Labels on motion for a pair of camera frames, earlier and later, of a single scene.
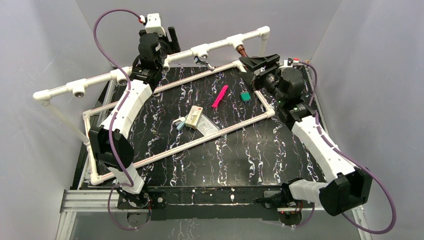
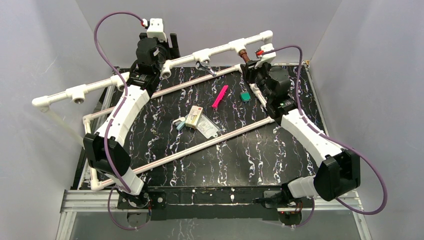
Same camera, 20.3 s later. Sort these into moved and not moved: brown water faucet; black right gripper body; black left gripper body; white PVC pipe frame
Moved: white PVC pipe frame
Not moved: brown water faucet; black right gripper body; black left gripper body
